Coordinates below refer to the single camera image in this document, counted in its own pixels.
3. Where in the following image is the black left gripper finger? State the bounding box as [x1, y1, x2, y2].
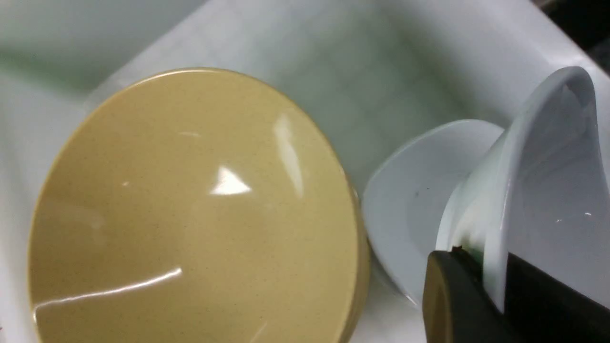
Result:
[422, 247, 610, 343]

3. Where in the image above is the white square sauce dish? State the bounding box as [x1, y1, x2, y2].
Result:
[436, 66, 609, 312]

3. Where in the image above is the top stacked white dish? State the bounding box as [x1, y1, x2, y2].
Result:
[362, 119, 504, 306]

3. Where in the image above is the large white plastic tub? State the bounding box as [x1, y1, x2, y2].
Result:
[1, 0, 609, 343]

